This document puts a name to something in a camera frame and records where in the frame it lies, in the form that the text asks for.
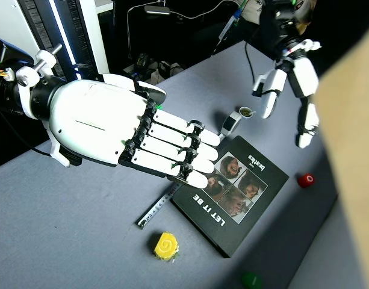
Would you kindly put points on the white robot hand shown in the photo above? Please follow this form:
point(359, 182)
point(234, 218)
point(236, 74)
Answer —
point(304, 78)
point(94, 120)

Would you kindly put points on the white and black tape measure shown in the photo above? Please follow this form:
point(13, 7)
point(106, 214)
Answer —
point(230, 123)

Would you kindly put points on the black Beatles hardcover book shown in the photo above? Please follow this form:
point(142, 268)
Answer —
point(271, 186)

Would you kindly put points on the small white cup with spoon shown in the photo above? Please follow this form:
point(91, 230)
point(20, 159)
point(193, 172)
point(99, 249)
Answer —
point(246, 112)

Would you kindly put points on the black power strip with plugs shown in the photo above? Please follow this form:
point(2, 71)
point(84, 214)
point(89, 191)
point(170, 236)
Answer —
point(154, 67)

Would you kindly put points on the red toy cylinder block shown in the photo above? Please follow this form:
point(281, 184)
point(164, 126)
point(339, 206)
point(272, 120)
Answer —
point(306, 180)

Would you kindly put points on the grey table cloth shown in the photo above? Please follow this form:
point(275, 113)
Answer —
point(82, 225)

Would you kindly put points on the white cabinet with light strip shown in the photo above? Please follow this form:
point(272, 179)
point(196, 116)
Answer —
point(18, 18)

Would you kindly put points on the grey power adapter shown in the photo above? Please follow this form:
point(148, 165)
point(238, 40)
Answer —
point(157, 9)

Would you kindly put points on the yellow swirl toy cake roll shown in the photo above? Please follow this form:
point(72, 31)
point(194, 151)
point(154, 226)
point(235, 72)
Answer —
point(166, 245)

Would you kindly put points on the green toy cylinder block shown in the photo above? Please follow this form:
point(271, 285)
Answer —
point(252, 280)

